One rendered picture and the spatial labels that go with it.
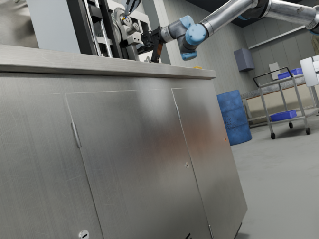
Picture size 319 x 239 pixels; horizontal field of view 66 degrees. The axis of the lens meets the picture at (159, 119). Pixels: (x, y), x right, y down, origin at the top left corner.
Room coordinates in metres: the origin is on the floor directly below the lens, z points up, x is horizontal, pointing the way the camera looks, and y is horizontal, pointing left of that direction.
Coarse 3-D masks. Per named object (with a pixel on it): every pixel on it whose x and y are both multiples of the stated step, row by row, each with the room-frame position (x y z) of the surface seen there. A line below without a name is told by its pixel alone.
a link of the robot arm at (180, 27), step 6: (180, 18) 1.14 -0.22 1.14; (186, 18) 1.11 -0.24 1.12; (174, 24) 1.15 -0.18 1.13; (180, 24) 1.13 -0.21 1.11; (186, 24) 1.11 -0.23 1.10; (192, 24) 1.13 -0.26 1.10; (174, 30) 1.15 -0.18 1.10; (180, 30) 1.13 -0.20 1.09; (186, 30) 1.13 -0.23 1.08; (174, 36) 1.17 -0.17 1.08
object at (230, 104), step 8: (216, 96) 4.22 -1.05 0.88; (224, 96) 4.18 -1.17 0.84; (232, 96) 4.18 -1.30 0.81; (240, 96) 4.33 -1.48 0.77; (224, 104) 4.18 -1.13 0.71; (232, 104) 4.17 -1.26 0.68; (240, 104) 4.24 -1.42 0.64; (224, 112) 4.20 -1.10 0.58; (232, 112) 4.17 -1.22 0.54; (240, 112) 4.21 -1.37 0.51; (224, 120) 4.21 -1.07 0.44; (232, 120) 4.17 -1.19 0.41; (240, 120) 4.19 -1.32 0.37; (232, 128) 4.18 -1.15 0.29; (240, 128) 4.18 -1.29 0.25; (248, 128) 4.28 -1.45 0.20; (232, 136) 4.19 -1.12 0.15; (240, 136) 4.17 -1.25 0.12; (248, 136) 4.23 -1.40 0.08; (232, 144) 4.20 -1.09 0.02
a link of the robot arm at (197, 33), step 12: (240, 0) 1.03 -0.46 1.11; (252, 0) 1.04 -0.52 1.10; (264, 0) 1.08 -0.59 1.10; (216, 12) 1.03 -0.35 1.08; (228, 12) 1.02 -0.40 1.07; (240, 12) 1.05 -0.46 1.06; (204, 24) 1.01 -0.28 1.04; (216, 24) 1.02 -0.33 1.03; (192, 36) 0.98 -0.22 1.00; (204, 36) 0.99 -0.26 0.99; (192, 48) 1.07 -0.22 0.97
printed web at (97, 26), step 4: (68, 8) 0.99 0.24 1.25; (112, 16) 1.22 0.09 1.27; (72, 20) 0.99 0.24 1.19; (88, 24) 1.14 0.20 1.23; (96, 24) 1.11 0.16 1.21; (116, 24) 1.21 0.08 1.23; (96, 28) 1.12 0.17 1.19; (100, 28) 1.11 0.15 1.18; (96, 32) 1.12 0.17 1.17; (100, 32) 1.11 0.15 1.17; (76, 36) 0.99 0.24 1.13; (100, 36) 1.12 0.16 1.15; (100, 48) 1.17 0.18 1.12; (104, 48) 1.17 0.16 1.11; (80, 52) 0.99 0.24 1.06
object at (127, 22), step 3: (123, 12) 1.23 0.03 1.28; (120, 15) 1.23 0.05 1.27; (123, 15) 1.22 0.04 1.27; (120, 18) 1.22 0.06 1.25; (126, 18) 1.24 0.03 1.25; (129, 18) 1.26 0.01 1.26; (123, 21) 1.22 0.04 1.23; (126, 21) 1.23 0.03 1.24; (129, 21) 1.26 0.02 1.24; (123, 24) 1.23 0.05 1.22; (126, 24) 1.23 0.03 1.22; (129, 24) 1.25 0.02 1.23
